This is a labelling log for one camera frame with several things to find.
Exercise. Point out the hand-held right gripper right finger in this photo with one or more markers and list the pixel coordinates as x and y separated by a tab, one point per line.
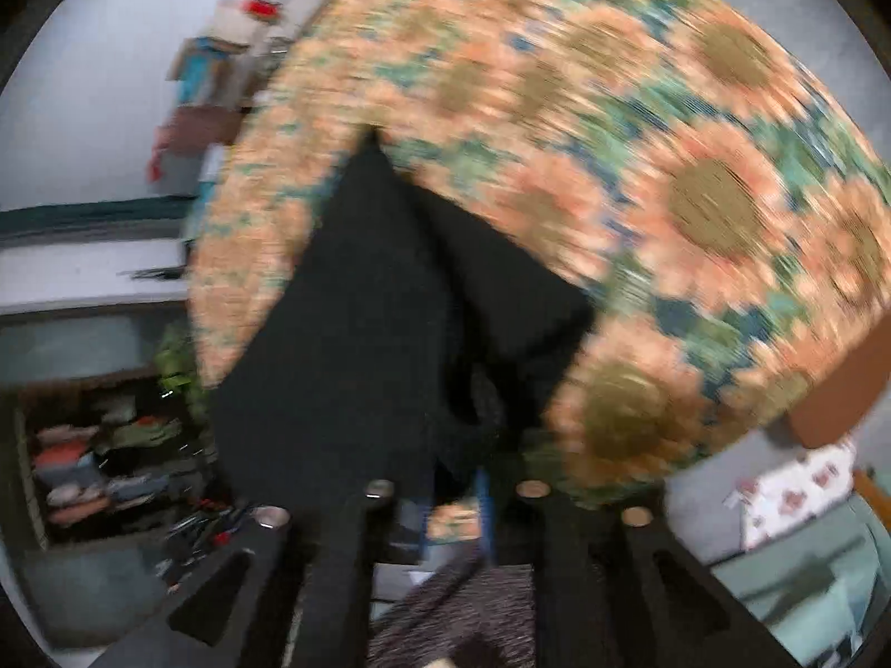
557	557

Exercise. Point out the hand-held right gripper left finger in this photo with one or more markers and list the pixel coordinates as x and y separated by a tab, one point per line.
341	570

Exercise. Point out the black garment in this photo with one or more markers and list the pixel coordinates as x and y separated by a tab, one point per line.
362	334

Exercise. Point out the row of hanging clothes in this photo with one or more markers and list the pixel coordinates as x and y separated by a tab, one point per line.
90	459

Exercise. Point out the dark speckled cloth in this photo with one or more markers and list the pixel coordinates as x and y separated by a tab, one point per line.
452	619

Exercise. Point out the white printed cloth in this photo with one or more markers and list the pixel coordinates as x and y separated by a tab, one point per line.
793	494

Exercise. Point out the green sofa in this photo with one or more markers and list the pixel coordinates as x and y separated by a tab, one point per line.
800	591

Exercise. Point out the green potted plant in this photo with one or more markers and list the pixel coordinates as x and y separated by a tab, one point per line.
177	369

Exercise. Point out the brown wooden board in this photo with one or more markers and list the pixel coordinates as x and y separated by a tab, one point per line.
842	407

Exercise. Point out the glass sliding door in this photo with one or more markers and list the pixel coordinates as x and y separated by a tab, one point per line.
76	348

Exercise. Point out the sunflower print blanket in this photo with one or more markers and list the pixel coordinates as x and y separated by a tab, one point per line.
626	153

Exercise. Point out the grey suitcase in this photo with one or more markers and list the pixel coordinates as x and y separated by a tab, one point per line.
181	170

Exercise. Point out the teal curtain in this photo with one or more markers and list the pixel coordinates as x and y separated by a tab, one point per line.
90	216

